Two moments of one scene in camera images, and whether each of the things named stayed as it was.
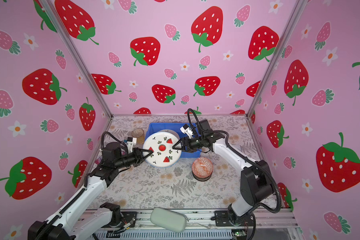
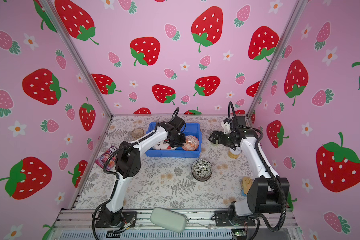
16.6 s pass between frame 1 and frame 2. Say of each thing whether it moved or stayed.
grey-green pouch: stayed
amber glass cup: stayed
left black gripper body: moved
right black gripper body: moved
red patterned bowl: moved
